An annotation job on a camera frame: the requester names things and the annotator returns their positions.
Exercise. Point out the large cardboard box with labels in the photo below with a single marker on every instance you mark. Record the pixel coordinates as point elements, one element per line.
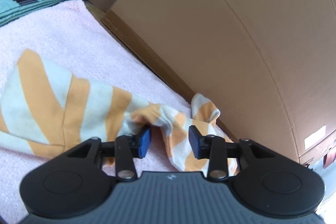
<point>210,43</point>

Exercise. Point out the pink fluffy towel blanket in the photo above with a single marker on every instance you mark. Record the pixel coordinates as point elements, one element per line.
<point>78,37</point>

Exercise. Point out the cardboard box with tape patches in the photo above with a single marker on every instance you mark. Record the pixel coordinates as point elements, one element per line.
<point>312,161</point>

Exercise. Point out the orange and white striped sweater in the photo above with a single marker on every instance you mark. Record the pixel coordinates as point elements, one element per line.
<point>78,103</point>

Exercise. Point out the white barcode shipping label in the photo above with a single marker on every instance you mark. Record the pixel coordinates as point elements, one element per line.
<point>310,142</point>

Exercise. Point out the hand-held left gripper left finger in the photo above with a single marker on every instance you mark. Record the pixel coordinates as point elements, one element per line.
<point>145,141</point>

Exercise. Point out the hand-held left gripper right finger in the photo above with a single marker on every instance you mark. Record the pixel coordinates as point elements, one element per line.
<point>194,142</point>

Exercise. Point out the white text shipping label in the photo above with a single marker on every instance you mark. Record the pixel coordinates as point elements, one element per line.
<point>321,135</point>

